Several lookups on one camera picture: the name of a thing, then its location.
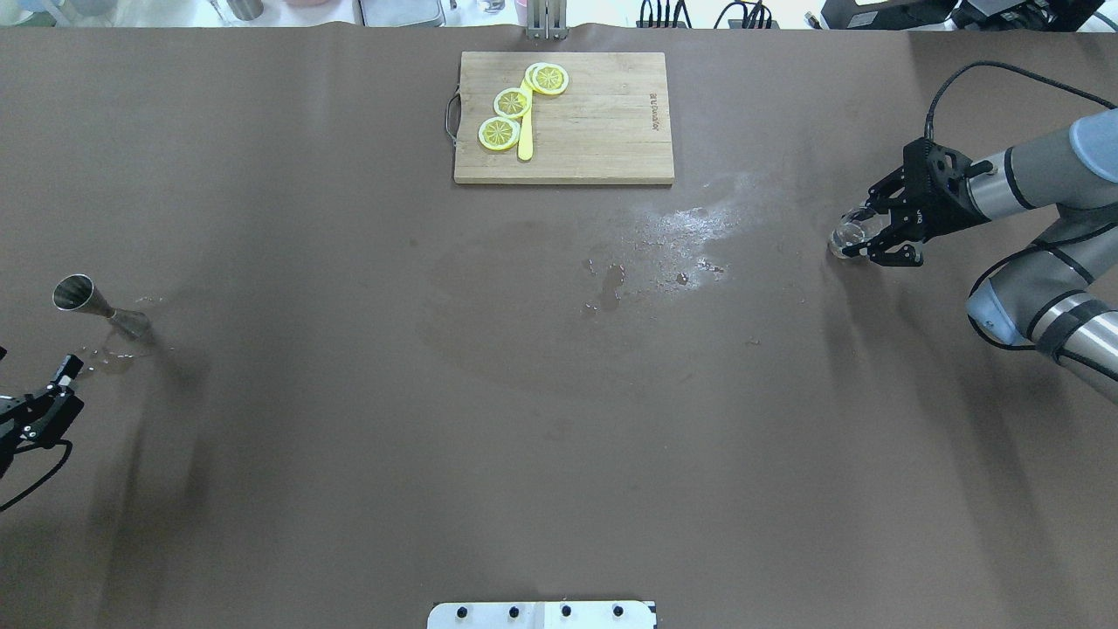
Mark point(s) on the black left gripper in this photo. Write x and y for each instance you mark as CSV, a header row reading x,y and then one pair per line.
x,y
37,413

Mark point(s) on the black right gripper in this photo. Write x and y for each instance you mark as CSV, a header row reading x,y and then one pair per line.
x,y
941,210

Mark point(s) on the clear glass cup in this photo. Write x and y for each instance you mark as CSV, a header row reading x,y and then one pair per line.
x,y
856,228

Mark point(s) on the steel measuring jigger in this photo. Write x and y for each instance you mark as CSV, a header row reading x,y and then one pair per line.
x,y
79,293

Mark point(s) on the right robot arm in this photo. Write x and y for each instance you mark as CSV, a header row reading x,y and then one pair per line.
x,y
1039,298

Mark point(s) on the wooden cutting board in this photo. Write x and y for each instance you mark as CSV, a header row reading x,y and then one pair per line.
x,y
612,125

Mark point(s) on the far lemon slice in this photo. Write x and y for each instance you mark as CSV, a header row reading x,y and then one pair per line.
x,y
547,78

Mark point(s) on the yellow plastic knife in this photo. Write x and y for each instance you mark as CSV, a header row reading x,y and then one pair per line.
x,y
526,148

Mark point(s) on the middle lemon slice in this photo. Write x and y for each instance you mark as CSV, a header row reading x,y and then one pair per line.
x,y
513,103

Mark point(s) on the metal tray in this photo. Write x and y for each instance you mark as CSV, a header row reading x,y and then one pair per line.
x,y
402,13

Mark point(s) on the lemon slice near handle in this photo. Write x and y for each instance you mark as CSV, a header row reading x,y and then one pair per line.
x,y
499,133

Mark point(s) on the aluminium frame post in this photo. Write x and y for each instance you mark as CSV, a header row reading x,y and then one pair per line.
x,y
546,19

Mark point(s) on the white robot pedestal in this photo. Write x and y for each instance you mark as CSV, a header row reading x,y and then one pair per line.
x,y
545,614

